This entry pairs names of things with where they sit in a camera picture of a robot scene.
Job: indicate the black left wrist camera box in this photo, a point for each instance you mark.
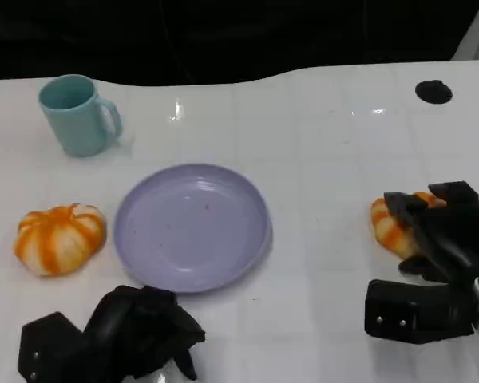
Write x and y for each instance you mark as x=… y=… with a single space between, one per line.
x=50 y=351

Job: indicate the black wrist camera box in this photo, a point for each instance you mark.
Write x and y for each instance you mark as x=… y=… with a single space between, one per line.
x=419 y=311
x=50 y=351

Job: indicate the lilac plate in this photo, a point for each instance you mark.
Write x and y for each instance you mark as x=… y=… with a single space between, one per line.
x=191 y=231

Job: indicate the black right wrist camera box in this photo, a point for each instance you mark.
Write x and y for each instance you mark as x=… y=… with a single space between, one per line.
x=419 y=311

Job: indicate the orange white toy bread roll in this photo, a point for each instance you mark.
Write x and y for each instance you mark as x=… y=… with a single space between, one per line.
x=389 y=233
x=60 y=241

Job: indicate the black round table grommet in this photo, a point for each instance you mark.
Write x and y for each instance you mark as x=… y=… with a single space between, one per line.
x=433 y=91

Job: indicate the white metal frame post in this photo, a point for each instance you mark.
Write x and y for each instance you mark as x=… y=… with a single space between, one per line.
x=477 y=36

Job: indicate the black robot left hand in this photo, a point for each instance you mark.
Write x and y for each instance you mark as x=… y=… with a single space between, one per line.
x=127 y=331

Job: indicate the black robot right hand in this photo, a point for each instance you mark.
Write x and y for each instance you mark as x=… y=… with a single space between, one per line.
x=455 y=235

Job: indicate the pale green mug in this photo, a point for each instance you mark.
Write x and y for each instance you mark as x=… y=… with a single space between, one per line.
x=76 y=121

